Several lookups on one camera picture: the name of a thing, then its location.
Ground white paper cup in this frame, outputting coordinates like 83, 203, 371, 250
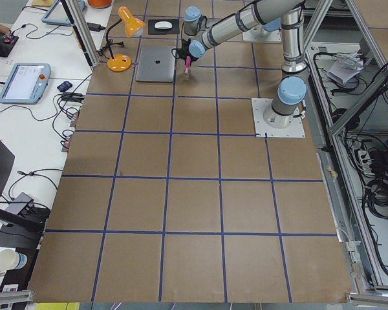
0, 249, 28, 272

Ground aluminium frame post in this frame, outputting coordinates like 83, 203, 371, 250
61, 0, 100, 68

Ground grey usb hub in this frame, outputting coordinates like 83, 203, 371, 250
5, 192, 34, 215

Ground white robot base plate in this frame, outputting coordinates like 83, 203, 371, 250
251, 98, 306, 138

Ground black monitor stand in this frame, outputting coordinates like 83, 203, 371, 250
0, 140, 50, 249

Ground silver apple laptop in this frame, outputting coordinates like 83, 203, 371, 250
136, 45, 175, 83

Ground crumpled white papers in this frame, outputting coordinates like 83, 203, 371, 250
327, 52, 364, 85

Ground black mousepad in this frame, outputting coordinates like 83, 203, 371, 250
148, 19, 180, 35

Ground white power strip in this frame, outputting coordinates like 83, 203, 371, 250
357, 149, 372, 173

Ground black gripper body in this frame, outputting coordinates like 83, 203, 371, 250
176, 39, 198, 62

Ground white computer mouse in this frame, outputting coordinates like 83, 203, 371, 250
155, 21, 173, 30

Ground blue teach pendant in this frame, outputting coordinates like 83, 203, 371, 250
0, 63, 51, 105
41, 1, 71, 26

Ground orange desk lamp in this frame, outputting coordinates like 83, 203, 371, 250
105, 6, 147, 74

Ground pink highlighter pen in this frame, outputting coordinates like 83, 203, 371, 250
184, 56, 191, 75

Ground orange round object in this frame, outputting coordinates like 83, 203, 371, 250
87, 0, 112, 9

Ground blue teach pendant near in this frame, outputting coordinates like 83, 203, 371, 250
0, 63, 51, 105

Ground blue teach pendant far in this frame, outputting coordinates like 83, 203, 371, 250
41, 1, 71, 26

